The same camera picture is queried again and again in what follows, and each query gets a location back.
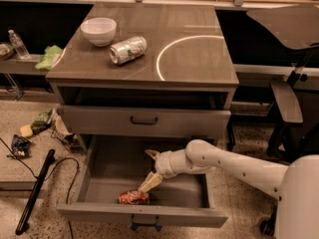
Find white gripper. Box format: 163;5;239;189
138;149;215;193

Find red coke can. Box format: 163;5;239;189
119;189;149;205

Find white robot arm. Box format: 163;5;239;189
139;139;319;239

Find open grey bottom drawer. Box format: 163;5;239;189
58;135;228;230

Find grey drawer cabinet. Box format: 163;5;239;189
47;3;238;147

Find silver green soda can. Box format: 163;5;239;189
110;36;148;65

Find green snack bag on floor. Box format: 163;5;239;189
31;110;53;134

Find yellow sponge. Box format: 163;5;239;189
20;124;33;137

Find blue snack bag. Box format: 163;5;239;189
9;134;31;158

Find black bar on floor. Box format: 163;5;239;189
15;149;55;235

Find white bowl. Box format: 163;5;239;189
80;17;117;47

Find green chip bag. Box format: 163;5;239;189
35;45;63;71

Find clear water bottle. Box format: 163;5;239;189
8;30;30;59

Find brown bowl at left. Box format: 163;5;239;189
0;43;14;61

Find black office chair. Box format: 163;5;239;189
246;4;319;237

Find black floor cable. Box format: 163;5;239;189
0;136;81;239

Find wire basket on floor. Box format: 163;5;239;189
51;117;82;153

